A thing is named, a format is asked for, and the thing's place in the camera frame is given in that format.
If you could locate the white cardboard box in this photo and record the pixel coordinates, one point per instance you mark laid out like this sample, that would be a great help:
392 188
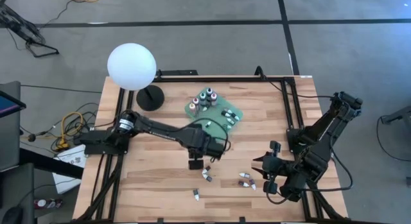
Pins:
67 179

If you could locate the small blue label dropper bottle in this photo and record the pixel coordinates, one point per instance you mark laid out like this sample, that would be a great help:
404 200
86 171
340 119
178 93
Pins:
224 114

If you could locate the black folded stand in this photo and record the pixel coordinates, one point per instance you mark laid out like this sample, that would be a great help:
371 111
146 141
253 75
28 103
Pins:
19 25

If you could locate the black clamp bracket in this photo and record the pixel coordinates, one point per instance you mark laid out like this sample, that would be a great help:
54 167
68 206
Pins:
242 220
160 220

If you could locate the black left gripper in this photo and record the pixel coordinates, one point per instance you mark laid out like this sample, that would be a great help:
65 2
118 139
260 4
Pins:
205 147

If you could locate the red cap food coloring bottle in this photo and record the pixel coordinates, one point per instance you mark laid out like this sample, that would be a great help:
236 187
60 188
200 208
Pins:
196 100

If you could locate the black computer monitor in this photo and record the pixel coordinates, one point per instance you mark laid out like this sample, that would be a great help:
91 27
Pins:
8 103

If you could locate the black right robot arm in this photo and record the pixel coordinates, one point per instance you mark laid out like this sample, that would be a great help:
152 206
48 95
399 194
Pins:
321 153

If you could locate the black aluminium table frame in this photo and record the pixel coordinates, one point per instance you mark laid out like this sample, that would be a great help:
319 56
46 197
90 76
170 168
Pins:
208 79

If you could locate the black cap food coloring bottle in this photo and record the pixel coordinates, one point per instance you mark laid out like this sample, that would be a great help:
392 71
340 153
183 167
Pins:
209 90

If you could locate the green cap food coloring bottle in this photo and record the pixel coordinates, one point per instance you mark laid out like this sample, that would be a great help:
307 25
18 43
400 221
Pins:
203 96

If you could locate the green translucent plastic tray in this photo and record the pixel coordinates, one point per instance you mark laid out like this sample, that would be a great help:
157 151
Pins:
215 134

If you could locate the red white can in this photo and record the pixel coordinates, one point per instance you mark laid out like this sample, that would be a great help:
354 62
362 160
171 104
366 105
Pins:
48 203

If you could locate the white globe table lamp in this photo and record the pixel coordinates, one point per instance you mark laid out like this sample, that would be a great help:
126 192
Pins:
131 66

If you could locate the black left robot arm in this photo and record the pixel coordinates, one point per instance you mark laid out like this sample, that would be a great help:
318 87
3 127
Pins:
160 132

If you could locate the black computer mouse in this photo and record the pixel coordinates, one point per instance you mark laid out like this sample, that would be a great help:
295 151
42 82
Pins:
11 216

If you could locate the dark grey desk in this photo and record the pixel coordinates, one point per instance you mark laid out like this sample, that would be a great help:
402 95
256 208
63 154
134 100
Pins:
9 137

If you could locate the pink cap food coloring bottle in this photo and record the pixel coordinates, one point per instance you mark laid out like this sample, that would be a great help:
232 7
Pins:
214 96

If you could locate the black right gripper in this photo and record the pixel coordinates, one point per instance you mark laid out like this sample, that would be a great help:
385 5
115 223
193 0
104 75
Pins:
276 167

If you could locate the small green label dropper bottle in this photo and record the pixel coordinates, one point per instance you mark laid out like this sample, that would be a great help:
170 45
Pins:
230 121

